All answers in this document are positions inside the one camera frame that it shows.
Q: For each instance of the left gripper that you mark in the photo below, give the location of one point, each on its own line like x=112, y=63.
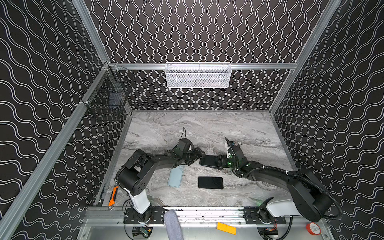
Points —
x=192, y=154

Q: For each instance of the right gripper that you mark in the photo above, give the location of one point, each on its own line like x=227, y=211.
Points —
x=226, y=160

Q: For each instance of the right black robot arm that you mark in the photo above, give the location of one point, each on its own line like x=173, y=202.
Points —
x=310, y=197

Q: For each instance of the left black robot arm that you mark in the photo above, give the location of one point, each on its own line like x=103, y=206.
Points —
x=135, y=174

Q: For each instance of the black phone lying flat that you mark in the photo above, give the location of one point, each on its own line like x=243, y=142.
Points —
x=210, y=183

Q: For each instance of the light blue phone case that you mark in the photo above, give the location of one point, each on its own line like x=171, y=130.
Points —
x=175, y=177

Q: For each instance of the yellow flat block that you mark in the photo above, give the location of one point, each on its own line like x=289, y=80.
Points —
x=226, y=228

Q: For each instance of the orange utility knife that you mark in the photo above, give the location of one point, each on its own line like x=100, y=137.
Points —
x=113, y=197

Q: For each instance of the red tape roll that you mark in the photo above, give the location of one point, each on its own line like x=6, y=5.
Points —
x=313, y=229

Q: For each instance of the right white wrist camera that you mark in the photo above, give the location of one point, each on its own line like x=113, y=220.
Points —
x=230, y=152

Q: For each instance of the white wire basket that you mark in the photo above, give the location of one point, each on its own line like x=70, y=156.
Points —
x=196, y=75

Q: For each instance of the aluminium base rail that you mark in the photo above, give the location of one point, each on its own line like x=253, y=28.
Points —
x=187, y=216

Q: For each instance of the black wire basket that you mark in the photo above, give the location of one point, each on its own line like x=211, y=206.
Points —
x=108, y=102

